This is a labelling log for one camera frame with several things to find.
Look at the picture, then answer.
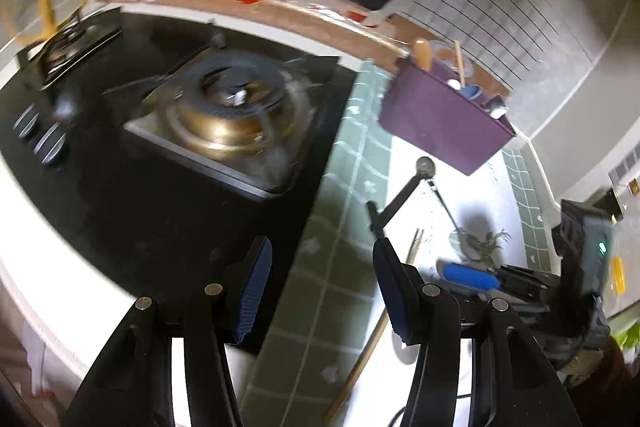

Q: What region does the wooden chopstick long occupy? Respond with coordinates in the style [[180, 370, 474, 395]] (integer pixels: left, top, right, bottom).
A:
[[322, 229, 426, 425]]

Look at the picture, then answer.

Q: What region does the steel spoon black handle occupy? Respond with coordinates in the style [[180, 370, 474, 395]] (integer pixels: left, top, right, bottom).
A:
[[378, 156, 435, 226]]

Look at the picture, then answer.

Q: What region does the black slotted skimmer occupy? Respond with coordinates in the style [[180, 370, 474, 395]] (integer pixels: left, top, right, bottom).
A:
[[482, 94, 508, 120]]

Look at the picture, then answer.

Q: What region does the blue ladle spoon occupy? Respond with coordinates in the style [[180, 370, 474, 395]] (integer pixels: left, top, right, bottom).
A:
[[459, 84, 483, 101]]

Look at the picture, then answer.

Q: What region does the small white spoon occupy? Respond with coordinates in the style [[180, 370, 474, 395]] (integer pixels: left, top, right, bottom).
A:
[[447, 79, 461, 90]]

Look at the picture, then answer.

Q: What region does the wooden spoon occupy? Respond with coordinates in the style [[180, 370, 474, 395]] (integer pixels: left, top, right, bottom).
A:
[[412, 38, 434, 72]]

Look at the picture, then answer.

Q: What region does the wooden chopstick short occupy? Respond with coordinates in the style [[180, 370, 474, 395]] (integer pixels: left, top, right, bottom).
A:
[[452, 39, 466, 90]]

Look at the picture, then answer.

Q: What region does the black rice paddle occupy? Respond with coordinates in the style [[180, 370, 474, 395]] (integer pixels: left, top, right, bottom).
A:
[[366, 202, 385, 239]]

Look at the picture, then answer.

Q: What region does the gloved right hand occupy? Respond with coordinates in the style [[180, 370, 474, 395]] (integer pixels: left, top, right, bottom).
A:
[[561, 336, 631, 387]]

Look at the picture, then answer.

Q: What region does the green white tablecloth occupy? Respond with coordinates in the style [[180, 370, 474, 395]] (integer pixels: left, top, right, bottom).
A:
[[240, 61, 551, 426]]

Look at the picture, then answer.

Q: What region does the purple utensil bin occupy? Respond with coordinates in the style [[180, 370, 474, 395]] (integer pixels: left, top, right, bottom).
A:
[[378, 58, 515, 176]]

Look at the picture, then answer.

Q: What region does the black gas stove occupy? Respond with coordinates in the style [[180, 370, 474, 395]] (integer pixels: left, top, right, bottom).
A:
[[1, 13, 356, 305]]

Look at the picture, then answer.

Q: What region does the grey wall vent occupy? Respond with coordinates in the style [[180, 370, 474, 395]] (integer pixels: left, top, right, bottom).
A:
[[608, 144, 640, 186]]

